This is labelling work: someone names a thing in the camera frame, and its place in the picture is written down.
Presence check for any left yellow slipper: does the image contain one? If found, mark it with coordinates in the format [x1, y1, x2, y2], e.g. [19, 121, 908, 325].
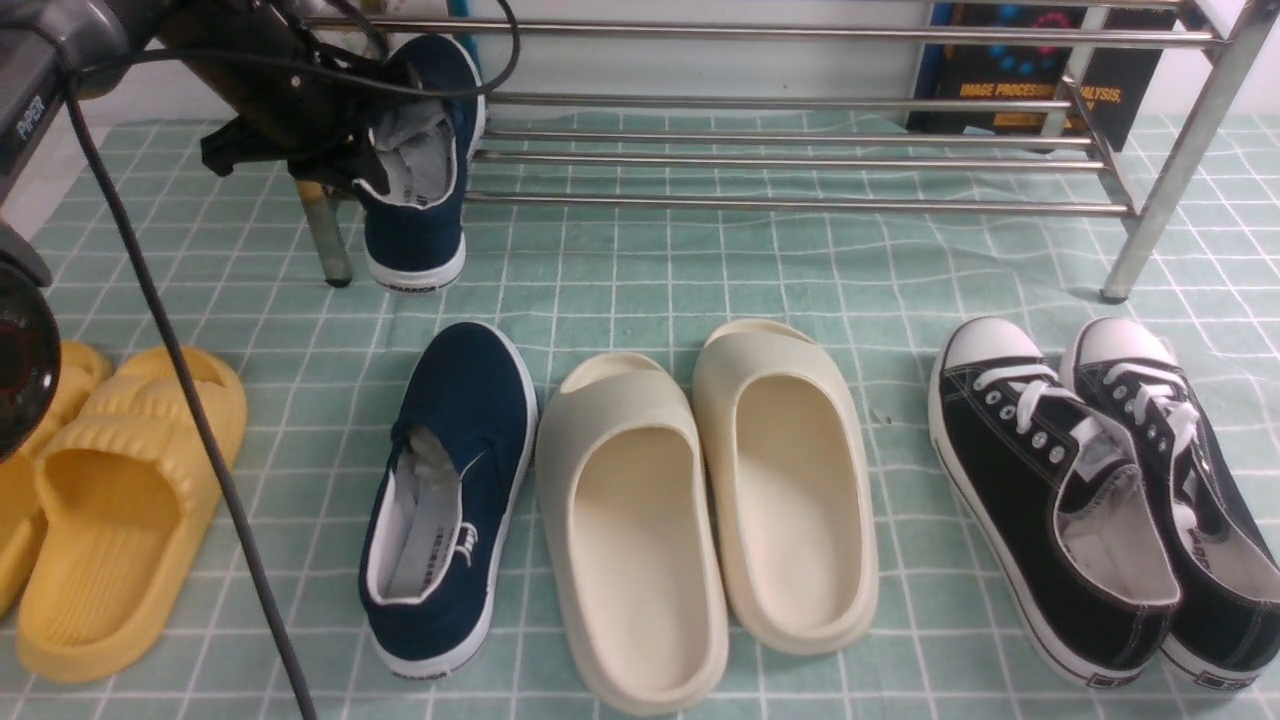
[1, 341, 113, 615]

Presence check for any black canvas sneaker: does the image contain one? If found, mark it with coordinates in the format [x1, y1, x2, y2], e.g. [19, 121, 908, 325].
[1060, 316, 1279, 691]
[928, 316, 1181, 689]

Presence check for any right cream slipper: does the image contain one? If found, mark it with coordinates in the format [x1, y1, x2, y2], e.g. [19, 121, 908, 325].
[692, 318, 881, 656]

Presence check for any cream slipper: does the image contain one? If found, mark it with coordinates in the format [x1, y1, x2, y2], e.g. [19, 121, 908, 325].
[692, 318, 881, 656]
[535, 352, 730, 717]

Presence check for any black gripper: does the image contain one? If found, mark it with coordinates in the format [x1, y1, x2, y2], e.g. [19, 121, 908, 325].
[160, 1, 415, 192]

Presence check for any right yellow slipper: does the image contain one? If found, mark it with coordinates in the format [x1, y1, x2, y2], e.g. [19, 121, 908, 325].
[15, 347, 223, 683]

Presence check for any dark image processing book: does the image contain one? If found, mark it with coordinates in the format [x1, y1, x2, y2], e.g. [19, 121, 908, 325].
[905, 3, 1162, 151]

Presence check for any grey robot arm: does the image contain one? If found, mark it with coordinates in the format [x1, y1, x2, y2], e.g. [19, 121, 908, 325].
[1, 1, 408, 193]

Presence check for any steel shoe rack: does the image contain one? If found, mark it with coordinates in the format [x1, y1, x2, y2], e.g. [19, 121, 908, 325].
[291, 0, 1280, 304]

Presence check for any right black canvas sneaker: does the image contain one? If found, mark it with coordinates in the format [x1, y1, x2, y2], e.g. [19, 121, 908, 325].
[1060, 316, 1279, 691]

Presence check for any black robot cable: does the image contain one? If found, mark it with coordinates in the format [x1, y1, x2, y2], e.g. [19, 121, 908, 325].
[55, 0, 521, 720]

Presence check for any left cream slipper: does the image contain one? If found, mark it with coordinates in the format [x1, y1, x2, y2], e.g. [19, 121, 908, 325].
[535, 352, 730, 717]

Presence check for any yellow slipper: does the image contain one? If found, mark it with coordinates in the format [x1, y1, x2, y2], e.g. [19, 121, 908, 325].
[1, 341, 113, 615]
[15, 347, 223, 683]

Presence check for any left black canvas sneaker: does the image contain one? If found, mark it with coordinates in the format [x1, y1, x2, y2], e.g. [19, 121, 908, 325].
[928, 316, 1181, 689]

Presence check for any green checked cloth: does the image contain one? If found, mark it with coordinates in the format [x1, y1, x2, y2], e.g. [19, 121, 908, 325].
[3, 115, 1279, 719]

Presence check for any navy slip-on shoe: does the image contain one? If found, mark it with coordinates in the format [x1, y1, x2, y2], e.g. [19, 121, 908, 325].
[355, 35, 488, 293]
[358, 322, 539, 680]

